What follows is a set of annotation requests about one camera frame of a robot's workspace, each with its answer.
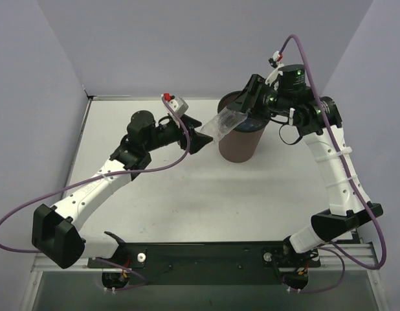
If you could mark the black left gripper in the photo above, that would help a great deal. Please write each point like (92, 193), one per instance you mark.
(187, 133)

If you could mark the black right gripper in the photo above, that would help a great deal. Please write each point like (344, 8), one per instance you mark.
(253, 94)

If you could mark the clear unlabelled plastic bottle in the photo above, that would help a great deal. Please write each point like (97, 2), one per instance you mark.
(222, 124)

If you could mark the clear bottle blue label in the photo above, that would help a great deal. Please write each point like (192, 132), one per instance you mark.
(251, 125)

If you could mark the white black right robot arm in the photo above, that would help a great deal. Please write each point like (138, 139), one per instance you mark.
(349, 207)

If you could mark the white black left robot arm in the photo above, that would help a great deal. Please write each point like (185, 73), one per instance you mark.
(56, 229)

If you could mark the brown plastic bin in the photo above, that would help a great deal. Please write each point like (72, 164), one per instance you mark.
(239, 147)

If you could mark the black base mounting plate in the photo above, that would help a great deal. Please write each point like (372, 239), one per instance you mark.
(209, 263)

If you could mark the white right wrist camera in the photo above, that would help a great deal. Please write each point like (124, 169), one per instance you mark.
(276, 63)

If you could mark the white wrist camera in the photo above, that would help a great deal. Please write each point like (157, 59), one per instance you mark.
(276, 63)
(175, 106)

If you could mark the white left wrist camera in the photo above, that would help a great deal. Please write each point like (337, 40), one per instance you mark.
(175, 106)

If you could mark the aluminium front rail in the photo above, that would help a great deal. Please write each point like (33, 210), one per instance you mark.
(326, 261)

